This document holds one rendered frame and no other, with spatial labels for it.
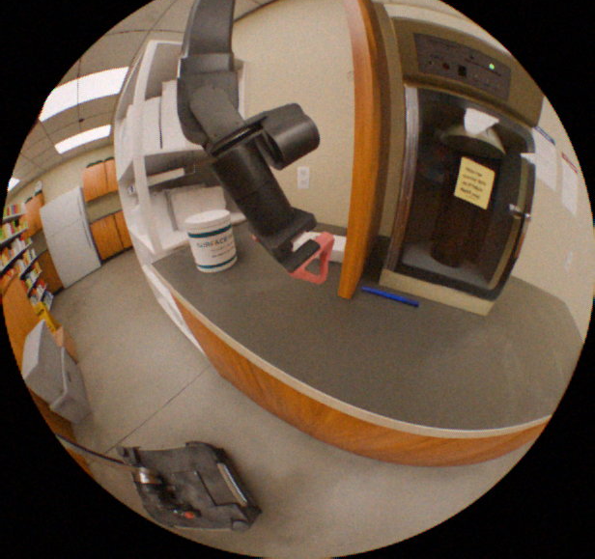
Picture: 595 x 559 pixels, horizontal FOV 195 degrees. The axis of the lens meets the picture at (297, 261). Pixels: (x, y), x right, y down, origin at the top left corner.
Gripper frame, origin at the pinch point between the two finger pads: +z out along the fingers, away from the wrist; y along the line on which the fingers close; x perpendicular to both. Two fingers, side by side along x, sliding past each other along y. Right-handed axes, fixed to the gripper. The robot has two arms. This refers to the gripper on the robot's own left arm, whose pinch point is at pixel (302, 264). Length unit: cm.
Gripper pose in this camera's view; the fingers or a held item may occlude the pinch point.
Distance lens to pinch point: 28.4
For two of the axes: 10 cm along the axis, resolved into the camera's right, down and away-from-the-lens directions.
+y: -5.2, -4.2, 7.4
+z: 4.2, 6.3, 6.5
